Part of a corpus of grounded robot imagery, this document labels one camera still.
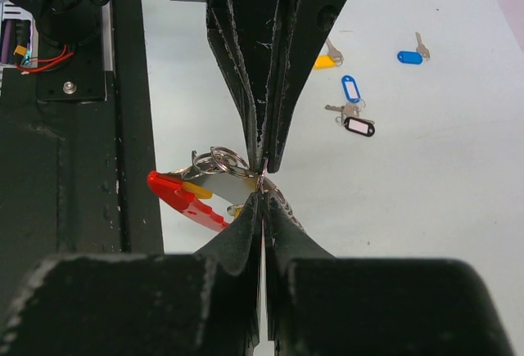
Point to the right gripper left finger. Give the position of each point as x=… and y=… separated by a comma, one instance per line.
x=204, y=303

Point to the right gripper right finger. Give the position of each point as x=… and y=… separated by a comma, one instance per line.
x=318, y=304

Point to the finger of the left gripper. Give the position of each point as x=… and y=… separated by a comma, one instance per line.
x=302, y=29

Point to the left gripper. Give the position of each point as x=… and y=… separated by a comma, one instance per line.
x=243, y=37

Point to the yellow tag key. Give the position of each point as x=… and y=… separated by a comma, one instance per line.
x=235, y=210
x=333, y=58
x=199, y=192

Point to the blue frame key tag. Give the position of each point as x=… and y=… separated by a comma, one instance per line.
x=351, y=91

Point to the red handled keyring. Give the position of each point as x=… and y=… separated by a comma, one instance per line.
x=220, y=172

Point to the solid blue tag key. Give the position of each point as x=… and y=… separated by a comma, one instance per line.
x=416, y=57

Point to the black frame key tag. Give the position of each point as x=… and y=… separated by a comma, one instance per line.
x=349, y=117

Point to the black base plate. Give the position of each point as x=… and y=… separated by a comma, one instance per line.
x=77, y=146

